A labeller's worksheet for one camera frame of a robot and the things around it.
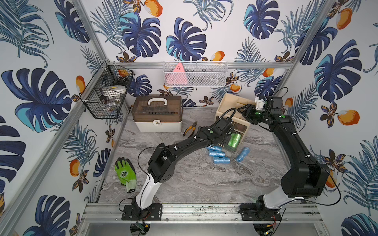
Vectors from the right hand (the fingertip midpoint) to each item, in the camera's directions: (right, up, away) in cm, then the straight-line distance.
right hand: (240, 111), depth 83 cm
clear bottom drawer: (-4, -22, +5) cm, 23 cm away
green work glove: (-66, -36, +4) cm, 75 cm away
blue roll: (-11, -26, +10) cm, 30 cm away
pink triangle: (-36, +21, +7) cm, 42 cm away
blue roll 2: (-9, -30, +7) cm, 32 cm away
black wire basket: (-76, +7, 0) cm, 77 cm away
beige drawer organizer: (-4, +6, +9) cm, 12 cm away
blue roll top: (-12, -23, +12) cm, 29 cm away
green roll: (-2, -17, +4) cm, 17 cm away
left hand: (-7, -14, +3) cm, 16 cm away
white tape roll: (-69, +11, -2) cm, 70 cm away
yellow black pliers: (-25, -9, +27) cm, 38 cm away
